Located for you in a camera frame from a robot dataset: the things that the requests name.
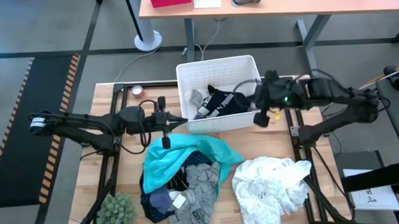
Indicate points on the white lace garment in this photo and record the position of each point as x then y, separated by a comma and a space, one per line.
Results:
268, 189

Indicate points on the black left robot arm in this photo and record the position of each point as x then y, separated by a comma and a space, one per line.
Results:
86, 122

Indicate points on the black Puma shorts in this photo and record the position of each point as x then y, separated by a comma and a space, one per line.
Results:
225, 102

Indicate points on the white rod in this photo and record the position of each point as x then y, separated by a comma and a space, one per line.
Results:
378, 80

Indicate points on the black striped sock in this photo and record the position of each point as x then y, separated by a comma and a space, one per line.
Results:
176, 182

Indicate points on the small yellow tag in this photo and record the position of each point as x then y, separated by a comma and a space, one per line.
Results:
277, 115

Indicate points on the grey pole with round base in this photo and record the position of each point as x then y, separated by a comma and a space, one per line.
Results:
147, 40

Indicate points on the black orange-striped floor mat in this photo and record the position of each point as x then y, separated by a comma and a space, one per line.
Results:
27, 131

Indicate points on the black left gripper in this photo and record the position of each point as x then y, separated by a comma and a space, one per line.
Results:
156, 121

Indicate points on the teal towel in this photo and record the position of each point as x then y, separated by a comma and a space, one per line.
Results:
168, 159

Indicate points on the white tablet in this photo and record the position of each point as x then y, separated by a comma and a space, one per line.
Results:
207, 3

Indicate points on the green artificial plant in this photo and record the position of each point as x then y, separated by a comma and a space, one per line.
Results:
115, 213

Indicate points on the yellow stick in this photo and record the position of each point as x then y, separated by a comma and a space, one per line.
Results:
394, 70

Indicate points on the dark grey lettered underwear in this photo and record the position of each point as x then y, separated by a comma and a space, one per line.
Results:
186, 219

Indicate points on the wooden-top desk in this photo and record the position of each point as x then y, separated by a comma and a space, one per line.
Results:
282, 6

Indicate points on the black flat bar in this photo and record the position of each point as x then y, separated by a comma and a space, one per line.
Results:
378, 177

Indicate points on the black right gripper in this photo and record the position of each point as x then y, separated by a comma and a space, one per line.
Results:
278, 94

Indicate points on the white perforated plastic basket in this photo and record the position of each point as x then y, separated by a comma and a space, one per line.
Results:
218, 71

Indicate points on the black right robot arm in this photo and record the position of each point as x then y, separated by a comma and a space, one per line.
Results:
352, 100

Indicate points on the white printed paper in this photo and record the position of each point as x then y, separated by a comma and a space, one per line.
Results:
372, 199

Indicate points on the black aluminium table frame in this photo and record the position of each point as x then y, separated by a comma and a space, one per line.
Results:
145, 84

